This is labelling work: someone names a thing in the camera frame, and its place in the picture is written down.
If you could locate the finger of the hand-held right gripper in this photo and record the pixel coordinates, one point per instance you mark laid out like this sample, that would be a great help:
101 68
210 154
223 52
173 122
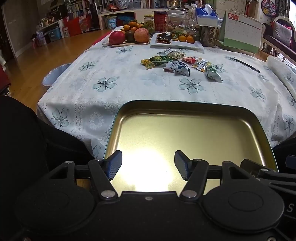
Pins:
291 161
266 173

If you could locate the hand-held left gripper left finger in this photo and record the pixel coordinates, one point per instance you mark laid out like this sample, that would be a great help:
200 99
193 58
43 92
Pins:
114 162

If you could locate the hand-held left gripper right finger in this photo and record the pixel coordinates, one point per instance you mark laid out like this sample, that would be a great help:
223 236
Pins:
181 163

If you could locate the gold metal tin tray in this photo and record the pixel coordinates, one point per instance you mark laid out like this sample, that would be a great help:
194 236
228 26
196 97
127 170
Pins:
185 129

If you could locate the green white snack packet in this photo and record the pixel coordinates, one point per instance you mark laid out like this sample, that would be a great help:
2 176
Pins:
212 74

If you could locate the red white snack packet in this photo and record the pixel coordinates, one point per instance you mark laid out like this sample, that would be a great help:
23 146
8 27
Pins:
189 60

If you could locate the orange yellow candy packet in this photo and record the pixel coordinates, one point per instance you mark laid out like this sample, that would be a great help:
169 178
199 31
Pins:
147 63

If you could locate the white floral tablecloth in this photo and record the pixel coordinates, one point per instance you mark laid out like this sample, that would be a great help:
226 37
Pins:
138 88

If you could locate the person's left leg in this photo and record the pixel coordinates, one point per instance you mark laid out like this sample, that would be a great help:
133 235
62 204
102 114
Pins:
27 139

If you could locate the white lace cover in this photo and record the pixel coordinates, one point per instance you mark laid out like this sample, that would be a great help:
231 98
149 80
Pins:
282 69

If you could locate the blue white snack packet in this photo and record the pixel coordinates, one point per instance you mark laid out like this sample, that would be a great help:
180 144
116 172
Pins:
181 68

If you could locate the dark green snack packet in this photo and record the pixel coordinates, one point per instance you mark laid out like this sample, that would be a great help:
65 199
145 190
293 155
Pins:
160 60

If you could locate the blue grey stool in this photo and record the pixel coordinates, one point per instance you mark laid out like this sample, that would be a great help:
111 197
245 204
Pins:
54 75

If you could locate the black pen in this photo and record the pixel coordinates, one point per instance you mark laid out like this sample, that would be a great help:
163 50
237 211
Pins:
246 64

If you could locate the beige speckled snack packet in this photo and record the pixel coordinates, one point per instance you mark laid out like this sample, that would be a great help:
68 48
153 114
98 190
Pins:
176 55

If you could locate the grey white snack packet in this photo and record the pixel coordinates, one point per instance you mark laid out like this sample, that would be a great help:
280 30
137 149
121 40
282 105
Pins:
165 52

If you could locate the dark wooden armchair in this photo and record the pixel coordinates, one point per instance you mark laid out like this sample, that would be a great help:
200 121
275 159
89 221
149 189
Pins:
282 48

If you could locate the white rectangular plate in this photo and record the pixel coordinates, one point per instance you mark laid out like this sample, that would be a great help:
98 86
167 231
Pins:
178 45

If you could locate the wooden fruit tray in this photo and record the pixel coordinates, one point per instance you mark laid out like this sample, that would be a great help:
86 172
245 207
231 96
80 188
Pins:
129 44

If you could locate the small tangerine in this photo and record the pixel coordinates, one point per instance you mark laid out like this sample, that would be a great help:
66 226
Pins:
190 39
182 38

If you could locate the red pomegranate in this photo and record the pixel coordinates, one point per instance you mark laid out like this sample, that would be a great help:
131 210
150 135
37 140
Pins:
116 37

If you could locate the dark green fruit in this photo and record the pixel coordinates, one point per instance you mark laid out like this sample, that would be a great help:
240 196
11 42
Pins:
130 36

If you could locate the dark chocolate packet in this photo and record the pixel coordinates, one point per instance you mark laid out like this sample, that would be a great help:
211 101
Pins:
164 37

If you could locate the grey pink cushion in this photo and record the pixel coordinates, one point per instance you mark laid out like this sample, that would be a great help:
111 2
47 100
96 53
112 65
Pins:
282 33

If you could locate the pink orange apple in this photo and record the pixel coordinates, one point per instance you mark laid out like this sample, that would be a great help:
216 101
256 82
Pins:
141 35

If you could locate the orange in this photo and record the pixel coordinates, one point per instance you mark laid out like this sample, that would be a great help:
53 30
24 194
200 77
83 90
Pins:
126 27
132 24

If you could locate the blue storage bin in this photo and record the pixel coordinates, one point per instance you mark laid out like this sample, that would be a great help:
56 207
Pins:
54 34

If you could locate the red box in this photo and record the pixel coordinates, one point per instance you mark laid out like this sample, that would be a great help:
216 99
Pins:
74 26

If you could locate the desk calendar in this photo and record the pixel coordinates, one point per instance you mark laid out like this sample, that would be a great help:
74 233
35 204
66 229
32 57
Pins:
240 27

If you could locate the red canister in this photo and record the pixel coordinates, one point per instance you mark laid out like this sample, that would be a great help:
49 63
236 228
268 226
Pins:
160 22

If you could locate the glass jar yellow contents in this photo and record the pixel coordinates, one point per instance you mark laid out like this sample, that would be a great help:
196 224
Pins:
149 22

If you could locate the large clear glass jar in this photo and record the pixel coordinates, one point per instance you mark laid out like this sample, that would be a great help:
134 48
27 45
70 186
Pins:
177 18

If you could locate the blue white tissue box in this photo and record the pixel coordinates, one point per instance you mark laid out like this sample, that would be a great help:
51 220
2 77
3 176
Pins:
207 17

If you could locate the white low shelf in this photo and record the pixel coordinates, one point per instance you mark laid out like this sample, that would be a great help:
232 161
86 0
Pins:
52 26

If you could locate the bookcase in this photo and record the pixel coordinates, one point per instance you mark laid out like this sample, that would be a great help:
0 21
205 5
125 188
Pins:
78 9

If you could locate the blue white vase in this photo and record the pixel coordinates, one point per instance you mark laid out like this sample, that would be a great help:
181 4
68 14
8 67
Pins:
122 3

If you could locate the colourful round wall plate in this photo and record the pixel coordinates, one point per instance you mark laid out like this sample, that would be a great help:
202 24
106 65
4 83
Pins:
268 8

